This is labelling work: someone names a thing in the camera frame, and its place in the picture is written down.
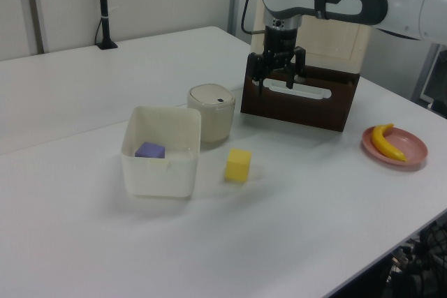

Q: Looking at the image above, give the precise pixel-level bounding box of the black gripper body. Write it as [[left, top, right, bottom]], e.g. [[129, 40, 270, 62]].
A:
[[248, 25, 307, 84]]

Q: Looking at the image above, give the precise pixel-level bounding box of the brown drawer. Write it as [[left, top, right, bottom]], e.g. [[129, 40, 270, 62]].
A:
[[240, 52, 360, 133]]

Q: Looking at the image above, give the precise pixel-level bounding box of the small beige lidded bin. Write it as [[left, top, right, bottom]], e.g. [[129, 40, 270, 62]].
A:
[[186, 83, 236, 144]]

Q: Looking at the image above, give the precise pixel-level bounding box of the yellow cube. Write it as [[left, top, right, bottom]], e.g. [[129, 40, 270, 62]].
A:
[[224, 148, 253, 184]]

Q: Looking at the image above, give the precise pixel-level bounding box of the yellow banana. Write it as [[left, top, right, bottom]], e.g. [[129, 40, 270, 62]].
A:
[[370, 123, 408, 163]]

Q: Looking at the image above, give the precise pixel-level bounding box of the purple cube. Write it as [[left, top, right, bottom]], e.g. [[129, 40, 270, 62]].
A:
[[134, 141, 166, 159]]

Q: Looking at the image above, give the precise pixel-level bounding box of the pink plate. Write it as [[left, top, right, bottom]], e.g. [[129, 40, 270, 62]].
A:
[[361, 126, 429, 172]]

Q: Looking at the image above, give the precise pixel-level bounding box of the white plastic open box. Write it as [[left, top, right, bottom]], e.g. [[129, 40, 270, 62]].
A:
[[120, 105, 203, 198]]

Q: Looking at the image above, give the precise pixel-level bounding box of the black mesh chair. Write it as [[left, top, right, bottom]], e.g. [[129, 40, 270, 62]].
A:
[[382, 212, 447, 298]]

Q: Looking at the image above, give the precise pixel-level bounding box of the white drawer handle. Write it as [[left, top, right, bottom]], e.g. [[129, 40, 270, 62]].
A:
[[261, 77, 332, 100]]

